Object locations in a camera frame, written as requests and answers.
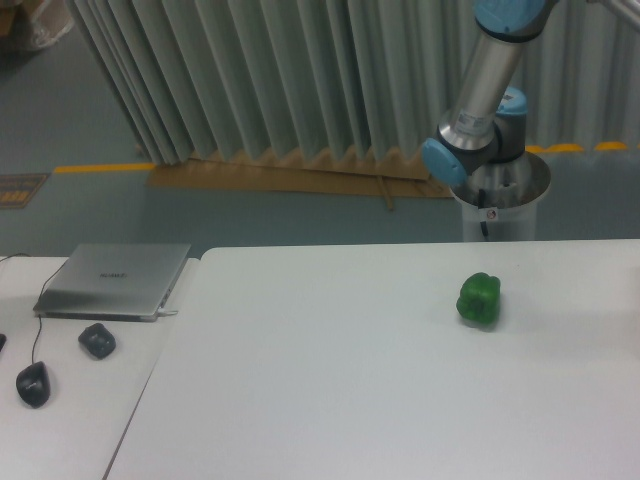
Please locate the black computer mouse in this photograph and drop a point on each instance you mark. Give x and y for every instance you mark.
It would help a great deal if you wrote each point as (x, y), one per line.
(33, 385)

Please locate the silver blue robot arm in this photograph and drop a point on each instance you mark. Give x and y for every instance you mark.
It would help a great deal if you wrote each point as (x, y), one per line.
(485, 85)

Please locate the green bell pepper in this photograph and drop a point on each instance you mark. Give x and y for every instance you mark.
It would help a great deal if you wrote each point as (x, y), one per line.
(479, 299)

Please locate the brown cardboard floor sheet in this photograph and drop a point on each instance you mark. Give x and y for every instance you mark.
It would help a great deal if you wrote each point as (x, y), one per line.
(391, 177)

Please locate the grey-green pleated curtain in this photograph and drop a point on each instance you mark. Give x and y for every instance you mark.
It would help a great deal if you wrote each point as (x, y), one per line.
(222, 77)

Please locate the silver closed laptop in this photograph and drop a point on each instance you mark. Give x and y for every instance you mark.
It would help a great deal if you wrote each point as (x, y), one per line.
(129, 282)

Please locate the black earbuds case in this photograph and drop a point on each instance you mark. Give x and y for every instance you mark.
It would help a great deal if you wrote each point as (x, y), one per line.
(97, 341)

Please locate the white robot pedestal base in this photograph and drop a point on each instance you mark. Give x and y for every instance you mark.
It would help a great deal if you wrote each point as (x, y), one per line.
(499, 201)

